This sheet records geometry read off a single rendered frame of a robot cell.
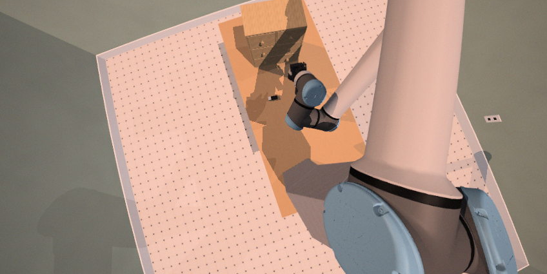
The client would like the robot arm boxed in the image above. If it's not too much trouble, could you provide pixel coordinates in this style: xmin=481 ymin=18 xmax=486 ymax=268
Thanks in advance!
xmin=285 ymin=0 xmax=518 ymax=274

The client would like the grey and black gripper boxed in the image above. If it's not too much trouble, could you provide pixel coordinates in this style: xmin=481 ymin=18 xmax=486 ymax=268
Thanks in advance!
xmin=288 ymin=62 xmax=307 ymax=82

